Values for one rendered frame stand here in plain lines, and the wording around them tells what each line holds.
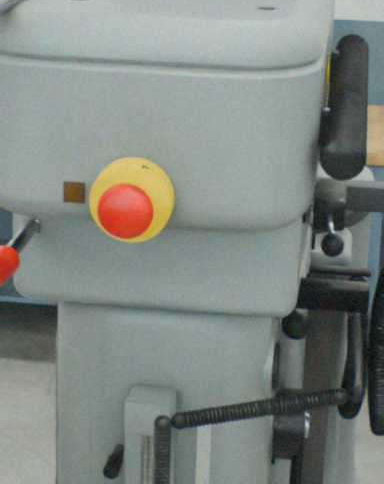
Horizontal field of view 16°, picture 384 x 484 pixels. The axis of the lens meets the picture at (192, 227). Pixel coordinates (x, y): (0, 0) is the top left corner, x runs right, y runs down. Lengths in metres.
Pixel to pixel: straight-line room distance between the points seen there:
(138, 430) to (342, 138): 0.33
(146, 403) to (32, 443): 3.35
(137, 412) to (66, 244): 0.16
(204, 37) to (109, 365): 0.35
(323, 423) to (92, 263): 0.64
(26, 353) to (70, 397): 3.94
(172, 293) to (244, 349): 0.10
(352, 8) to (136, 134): 4.46
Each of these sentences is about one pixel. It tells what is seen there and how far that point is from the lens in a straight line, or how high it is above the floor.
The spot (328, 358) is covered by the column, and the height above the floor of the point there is 1.39.
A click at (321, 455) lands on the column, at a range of 1.72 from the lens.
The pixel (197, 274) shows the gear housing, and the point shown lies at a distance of 1.11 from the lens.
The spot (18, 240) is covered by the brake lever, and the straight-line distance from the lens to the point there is 1.07.
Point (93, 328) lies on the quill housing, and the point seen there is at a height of 1.60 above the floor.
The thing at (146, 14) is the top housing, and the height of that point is 1.89.
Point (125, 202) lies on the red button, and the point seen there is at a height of 1.77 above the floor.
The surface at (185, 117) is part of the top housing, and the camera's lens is 0.98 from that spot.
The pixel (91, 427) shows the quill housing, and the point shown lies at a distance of 1.22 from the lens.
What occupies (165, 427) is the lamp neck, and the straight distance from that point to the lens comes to 1.05.
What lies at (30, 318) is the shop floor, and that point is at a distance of 5.50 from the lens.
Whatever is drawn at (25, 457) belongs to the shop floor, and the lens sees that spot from 4.42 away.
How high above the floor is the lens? 2.05
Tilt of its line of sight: 18 degrees down
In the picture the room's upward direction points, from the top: 2 degrees clockwise
